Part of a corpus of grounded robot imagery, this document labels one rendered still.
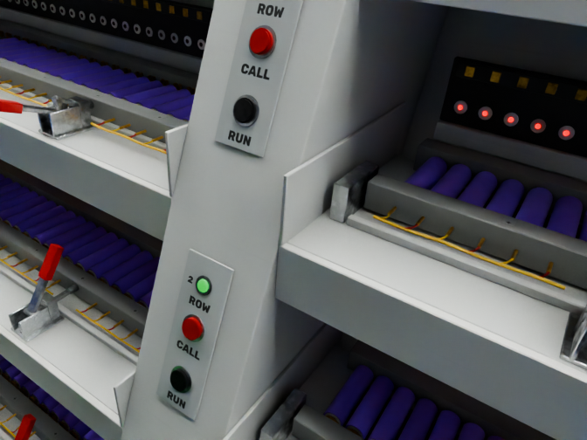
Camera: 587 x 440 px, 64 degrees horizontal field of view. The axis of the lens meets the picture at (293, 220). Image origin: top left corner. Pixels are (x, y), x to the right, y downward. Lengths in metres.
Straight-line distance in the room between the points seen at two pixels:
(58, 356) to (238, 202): 0.27
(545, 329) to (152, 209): 0.28
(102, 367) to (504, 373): 0.35
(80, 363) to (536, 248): 0.40
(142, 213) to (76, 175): 0.08
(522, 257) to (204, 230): 0.21
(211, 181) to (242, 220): 0.04
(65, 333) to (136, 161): 0.21
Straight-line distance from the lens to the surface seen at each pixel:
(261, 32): 0.31
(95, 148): 0.44
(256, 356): 0.35
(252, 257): 0.32
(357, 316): 0.30
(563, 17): 0.28
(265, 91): 0.31
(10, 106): 0.45
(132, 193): 0.39
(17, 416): 0.73
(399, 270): 0.30
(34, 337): 0.54
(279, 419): 0.41
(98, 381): 0.49
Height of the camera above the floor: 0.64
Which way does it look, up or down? 14 degrees down
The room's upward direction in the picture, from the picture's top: 16 degrees clockwise
